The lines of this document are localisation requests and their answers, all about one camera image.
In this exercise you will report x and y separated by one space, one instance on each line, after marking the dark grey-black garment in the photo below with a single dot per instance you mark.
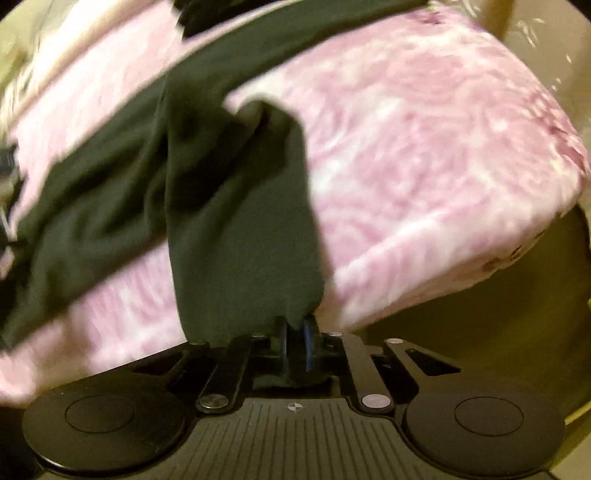
228 191

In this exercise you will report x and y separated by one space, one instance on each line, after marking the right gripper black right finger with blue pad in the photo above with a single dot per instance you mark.
464 423

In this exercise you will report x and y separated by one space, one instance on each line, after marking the pink floral fleece bed blanket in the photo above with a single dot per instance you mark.
435 158

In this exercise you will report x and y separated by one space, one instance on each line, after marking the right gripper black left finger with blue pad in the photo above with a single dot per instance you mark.
137 415

